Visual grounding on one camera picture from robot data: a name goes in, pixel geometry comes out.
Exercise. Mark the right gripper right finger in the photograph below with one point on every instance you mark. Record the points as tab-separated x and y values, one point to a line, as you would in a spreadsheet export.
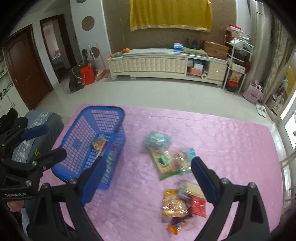
250	221

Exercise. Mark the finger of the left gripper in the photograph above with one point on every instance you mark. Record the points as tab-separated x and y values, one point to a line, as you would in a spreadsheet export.
47	160
16	135

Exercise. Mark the brown wooden door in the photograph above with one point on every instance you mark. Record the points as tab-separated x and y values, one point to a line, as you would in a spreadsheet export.
25	67

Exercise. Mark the light blue egg biscuit pack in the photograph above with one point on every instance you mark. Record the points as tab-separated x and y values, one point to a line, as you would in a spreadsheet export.
184	159

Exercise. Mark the green folded cushion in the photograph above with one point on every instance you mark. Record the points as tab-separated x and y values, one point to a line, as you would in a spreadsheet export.
199	52

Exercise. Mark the oranges on blue plate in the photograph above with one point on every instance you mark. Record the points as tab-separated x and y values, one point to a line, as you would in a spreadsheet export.
120	53

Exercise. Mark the orange yellow chip bag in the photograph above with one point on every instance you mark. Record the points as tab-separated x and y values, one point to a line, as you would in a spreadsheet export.
173	206

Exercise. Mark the yellow wall cloth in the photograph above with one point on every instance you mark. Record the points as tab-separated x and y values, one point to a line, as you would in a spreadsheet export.
188	15

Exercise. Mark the white metal shelf rack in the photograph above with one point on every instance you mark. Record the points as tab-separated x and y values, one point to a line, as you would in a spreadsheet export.
238	59

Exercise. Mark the small snack pack in basket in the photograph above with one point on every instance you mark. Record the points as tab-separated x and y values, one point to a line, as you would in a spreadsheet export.
100	145

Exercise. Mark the clear teal snack bag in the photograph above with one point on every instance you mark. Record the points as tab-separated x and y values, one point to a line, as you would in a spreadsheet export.
157	141

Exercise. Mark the beige cracker pack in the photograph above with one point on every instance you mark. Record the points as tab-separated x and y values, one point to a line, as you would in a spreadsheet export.
187	189

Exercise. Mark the red snack packet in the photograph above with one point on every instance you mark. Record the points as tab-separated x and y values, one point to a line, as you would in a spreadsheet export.
198	206

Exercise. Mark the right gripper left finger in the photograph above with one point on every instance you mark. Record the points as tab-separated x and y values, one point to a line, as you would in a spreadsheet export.
47	222

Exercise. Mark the pink tote bag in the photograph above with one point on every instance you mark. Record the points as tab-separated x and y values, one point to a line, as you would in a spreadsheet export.
253	93

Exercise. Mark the paper towel roll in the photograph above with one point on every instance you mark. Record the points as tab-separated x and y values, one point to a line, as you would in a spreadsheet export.
204	76

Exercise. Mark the red shopping bag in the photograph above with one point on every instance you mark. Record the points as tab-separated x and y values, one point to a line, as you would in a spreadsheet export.
87	75

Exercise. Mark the green zip cracker bag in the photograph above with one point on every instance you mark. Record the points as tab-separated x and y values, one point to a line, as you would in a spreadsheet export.
165	164

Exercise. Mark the blue tissue pack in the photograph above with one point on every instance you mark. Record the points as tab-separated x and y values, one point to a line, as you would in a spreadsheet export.
178	47

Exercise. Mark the pink quilted mat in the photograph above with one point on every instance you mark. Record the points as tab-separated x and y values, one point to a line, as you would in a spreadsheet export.
148	150

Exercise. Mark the cream TV cabinet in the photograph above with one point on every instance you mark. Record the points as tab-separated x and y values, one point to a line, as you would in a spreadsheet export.
166	63

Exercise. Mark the white slippers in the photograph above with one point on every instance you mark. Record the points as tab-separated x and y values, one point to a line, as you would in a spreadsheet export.
261	110

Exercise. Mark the orange wafer bar wrapper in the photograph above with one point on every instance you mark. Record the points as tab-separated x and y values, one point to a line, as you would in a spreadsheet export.
176	227

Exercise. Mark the purple snack packet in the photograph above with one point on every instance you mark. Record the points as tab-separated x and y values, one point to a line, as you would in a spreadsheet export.
180	219

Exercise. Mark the cardboard box on cabinet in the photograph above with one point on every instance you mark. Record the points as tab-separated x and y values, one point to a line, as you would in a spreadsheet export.
215	50

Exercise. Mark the person's left hand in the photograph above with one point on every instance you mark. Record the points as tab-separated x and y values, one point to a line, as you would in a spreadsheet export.
15	206

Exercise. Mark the blue plastic basket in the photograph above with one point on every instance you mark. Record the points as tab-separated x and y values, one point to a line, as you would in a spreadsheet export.
91	123

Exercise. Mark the black bag on floor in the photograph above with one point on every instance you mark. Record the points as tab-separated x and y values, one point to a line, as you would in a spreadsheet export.
75	79

